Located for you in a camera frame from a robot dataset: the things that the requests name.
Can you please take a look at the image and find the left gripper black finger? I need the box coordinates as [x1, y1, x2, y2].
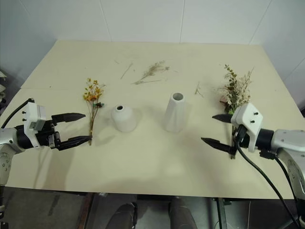
[51, 112, 87, 124]
[57, 135, 93, 152]

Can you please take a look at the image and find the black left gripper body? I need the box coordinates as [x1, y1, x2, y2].
[35, 118, 61, 150]

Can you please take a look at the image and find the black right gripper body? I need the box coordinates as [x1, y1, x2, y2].
[233, 125, 250, 150]

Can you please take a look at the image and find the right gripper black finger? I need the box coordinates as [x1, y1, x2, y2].
[200, 137, 237, 154]
[212, 114, 234, 124]

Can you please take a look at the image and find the tall tapered white vase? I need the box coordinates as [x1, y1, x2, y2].
[163, 92, 185, 133]

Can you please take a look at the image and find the short round white vase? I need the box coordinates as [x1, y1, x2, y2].
[110, 104, 137, 133]

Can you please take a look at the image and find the green and white flower bunch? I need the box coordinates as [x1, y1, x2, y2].
[215, 63, 254, 160]

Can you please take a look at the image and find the orange dried flower bunch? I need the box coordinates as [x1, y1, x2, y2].
[82, 77, 107, 146]

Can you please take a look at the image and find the forked loose dry twig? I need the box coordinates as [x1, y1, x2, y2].
[194, 81, 205, 98]

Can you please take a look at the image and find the dark clutter beside table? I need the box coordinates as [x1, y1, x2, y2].
[0, 68, 8, 112]

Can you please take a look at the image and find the dark metal table leg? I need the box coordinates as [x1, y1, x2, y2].
[216, 198, 226, 229]

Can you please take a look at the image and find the rusty metal table leg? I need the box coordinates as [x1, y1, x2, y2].
[78, 192, 95, 229]

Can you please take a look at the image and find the long loose dry twig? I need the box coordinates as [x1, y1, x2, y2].
[120, 62, 133, 80]

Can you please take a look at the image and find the dark rounded shape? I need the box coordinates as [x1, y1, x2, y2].
[168, 197, 198, 229]
[111, 202, 138, 229]

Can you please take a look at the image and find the dark table crossbar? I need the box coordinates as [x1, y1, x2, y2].
[136, 195, 213, 201]

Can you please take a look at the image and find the beige dried grass sprig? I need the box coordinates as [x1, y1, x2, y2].
[131, 60, 171, 85]

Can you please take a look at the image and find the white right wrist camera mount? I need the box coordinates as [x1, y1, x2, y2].
[231, 102, 264, 153]

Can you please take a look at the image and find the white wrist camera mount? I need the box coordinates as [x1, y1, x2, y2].
[231, 102, 264, 153]
[23, 98, 47, 149]

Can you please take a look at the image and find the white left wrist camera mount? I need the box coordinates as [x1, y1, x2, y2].
[23, 98, 47, 149]

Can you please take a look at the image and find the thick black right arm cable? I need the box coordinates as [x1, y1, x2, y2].
[234, 125, 301, 229]

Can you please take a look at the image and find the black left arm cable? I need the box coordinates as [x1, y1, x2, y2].
[0, 98, 34, 129]

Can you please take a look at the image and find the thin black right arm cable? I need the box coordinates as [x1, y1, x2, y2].
[259, 149, 300, 203]

